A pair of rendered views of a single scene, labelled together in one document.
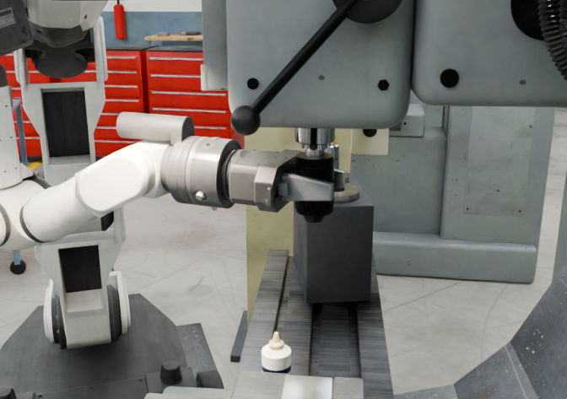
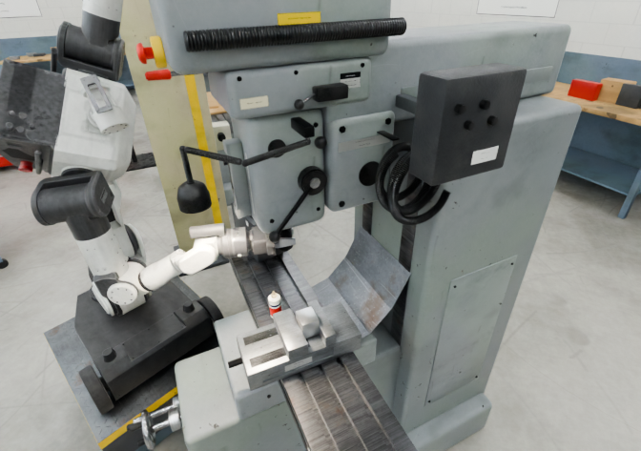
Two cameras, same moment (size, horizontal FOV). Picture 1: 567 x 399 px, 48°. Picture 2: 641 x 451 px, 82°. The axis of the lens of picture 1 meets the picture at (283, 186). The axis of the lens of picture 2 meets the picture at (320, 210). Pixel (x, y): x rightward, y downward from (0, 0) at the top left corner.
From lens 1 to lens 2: 0.52 m
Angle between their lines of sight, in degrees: 30
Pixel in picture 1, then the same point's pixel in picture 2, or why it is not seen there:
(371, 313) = (287, 258)
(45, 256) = not seen: hidden behind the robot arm
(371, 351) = (297, 276)
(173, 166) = (225, 247)
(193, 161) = (235, 243)
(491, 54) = (354, 193)
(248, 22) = (268, 200)
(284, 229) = not seen: hidden behind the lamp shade
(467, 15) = (345, 183)
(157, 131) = (212, 234)
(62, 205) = (166, 274)
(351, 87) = (307, 212)
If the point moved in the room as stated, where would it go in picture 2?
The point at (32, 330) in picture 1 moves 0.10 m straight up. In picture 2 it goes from (86, 310) to (78, 295)
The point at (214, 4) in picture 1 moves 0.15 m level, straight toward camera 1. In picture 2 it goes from (239, 186) to (268, 210)
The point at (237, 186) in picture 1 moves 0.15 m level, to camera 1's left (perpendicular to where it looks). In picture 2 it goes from (257, 249) to (204, 266)
